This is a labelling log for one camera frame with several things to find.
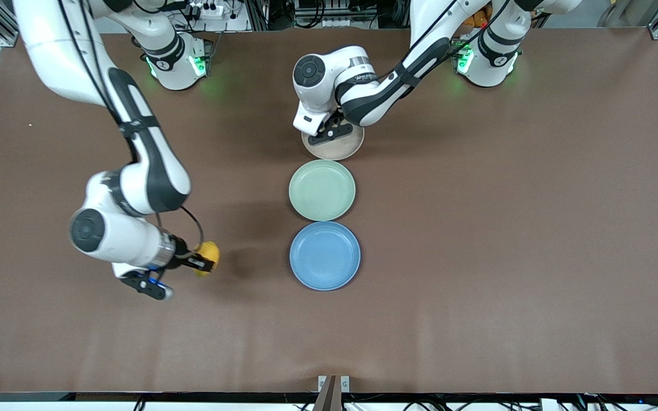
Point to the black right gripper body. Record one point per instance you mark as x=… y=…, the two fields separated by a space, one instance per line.
x=183 y=256

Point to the yellow lemon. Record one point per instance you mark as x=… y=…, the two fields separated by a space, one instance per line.
x=209 y=249

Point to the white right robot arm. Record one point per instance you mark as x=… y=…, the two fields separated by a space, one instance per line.
x=152 y=171

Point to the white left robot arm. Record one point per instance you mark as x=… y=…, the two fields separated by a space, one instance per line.
x=374 y=97

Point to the beige round plate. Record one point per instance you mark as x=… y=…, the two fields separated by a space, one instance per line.
x=340 y=149

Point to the green round plate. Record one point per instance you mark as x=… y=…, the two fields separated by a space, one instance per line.
x=322 y=190

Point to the black equipment rack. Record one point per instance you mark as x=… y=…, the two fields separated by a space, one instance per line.
x=329 y=14

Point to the blue round plate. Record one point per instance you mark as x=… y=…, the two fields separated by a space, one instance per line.
x=325 y=256

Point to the white power strip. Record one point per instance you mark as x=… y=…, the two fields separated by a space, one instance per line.
x=209 y=9

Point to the bag of orange items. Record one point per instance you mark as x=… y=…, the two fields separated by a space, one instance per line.
x=476 y=20

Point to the brown table cover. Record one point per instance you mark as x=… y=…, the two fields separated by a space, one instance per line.
x=477 y=285

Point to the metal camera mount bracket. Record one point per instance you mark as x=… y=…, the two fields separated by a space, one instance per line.
x=332 y=385

